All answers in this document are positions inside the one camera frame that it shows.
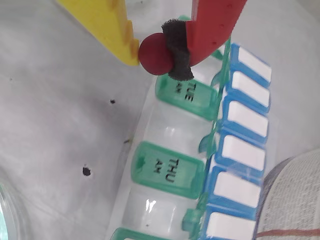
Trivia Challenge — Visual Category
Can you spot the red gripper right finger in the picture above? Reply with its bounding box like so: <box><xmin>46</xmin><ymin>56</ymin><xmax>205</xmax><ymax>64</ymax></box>
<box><xmin>161</xmin><ymin>0</ymin><xmax>248</xmax><ymax>81</ymax></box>

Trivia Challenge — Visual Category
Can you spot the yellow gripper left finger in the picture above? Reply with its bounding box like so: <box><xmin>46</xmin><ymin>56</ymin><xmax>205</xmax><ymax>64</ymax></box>
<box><xmin>56</xmin><ymin>0</ymin><xmax>140</xmax><ymax>67</ymax></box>

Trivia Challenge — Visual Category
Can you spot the red ball pill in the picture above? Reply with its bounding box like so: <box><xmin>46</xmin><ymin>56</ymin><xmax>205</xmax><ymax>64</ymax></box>
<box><xmin>138</xmin><ymin>32</ymin><xmax>175</xmax><ymax>76</ymax></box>

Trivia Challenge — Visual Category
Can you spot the weekly pill organizer box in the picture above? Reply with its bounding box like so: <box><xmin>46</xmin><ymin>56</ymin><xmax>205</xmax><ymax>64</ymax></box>
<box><xmin>104</xmin><ymin>15</ymin><xmax>273</xmax><ymax>240</ymax></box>

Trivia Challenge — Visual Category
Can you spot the white tablecloth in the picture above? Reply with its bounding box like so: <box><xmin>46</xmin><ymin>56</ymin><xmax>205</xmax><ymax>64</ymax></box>
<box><xmin>0</xmin><ymin>0</ymin><xmax>320</xmax><ymax>240</ymax></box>

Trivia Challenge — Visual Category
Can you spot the white cylindrical roll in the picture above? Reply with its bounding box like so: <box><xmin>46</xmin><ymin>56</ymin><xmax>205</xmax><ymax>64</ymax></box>
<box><xmin>251</xmin><ymin>148</ymin><xmax>320</xmax><ymax>240</ymax></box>

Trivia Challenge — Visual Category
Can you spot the large clear glass bowl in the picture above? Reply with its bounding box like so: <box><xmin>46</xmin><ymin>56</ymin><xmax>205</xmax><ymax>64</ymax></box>
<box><xmin>0</xmin><ymin>167</ymin><xmax>30</xmax><ymax>240</ymax></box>

